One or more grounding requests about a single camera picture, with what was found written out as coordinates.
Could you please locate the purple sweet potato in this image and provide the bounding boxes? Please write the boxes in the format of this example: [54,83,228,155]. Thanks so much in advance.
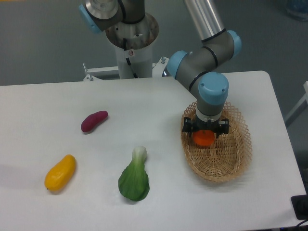
[81,111,108,133]

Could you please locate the woven wicker basket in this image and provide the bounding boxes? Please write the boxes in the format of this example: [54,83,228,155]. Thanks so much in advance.
[180,102,253,183]

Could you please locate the green bok choy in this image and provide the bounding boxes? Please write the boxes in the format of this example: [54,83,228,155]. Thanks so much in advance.
[118,146,150,201]

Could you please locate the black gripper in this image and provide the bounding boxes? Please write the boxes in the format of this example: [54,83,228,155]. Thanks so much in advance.
[181,116,229,139]

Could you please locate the black cable on pedestal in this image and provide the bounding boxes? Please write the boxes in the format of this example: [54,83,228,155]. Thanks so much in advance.
[123,38,139,78]

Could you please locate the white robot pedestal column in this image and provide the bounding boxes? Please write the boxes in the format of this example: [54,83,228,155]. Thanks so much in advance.
[115,45,153,79]

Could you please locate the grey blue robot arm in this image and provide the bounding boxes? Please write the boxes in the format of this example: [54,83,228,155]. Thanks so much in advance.
[79,0,242,139]

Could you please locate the blue object top right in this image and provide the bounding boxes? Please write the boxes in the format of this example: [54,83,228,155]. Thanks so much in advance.
[285,0,308,22]

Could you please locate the orange fruit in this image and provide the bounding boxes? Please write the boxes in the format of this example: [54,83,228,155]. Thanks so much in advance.
[192,130,215,146]

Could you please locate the yellow mango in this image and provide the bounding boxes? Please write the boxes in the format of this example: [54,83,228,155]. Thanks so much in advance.
[44,154,77,192]

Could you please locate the white frame at right edge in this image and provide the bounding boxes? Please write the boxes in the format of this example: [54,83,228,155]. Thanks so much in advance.
[284,81,308,127]

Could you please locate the black device at table edge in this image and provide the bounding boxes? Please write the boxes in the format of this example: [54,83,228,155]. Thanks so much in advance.
[291,195,308,220]

